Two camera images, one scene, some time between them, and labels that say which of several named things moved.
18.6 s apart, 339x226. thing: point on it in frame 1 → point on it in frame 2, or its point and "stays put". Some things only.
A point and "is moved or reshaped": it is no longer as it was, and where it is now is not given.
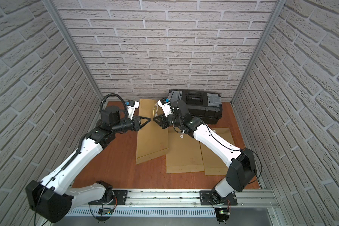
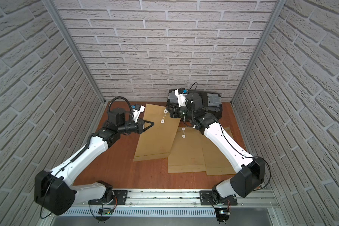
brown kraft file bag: x=213 y=164 stays put
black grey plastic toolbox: x=206 y=106 stays put
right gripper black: x=162 y=124 → x=173 y=113
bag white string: x=156 y=113 is moved or reshaped
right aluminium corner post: x=277 y=11 stays put
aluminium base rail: x=235 y=198 stays put
